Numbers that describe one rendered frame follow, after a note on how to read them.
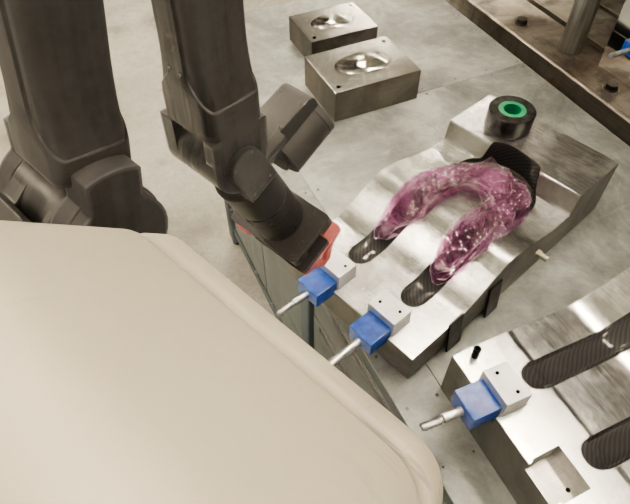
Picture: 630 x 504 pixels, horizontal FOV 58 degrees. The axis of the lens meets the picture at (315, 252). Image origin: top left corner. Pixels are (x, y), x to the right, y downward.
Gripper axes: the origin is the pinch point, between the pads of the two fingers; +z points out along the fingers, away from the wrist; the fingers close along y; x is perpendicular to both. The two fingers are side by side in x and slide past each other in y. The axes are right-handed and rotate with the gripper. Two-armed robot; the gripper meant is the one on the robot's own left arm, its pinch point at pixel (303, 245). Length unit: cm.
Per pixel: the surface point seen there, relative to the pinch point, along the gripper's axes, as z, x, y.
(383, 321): 13.0, 0.9, -10.4
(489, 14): 64, -86, 30
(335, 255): 13.6, -3.0, 1.6
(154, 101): 124, -28, 166
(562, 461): 11.9, 2.0, -37.7
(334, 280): 13.6, 0.1, -0.7
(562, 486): 12.0, 4.3, -39.1
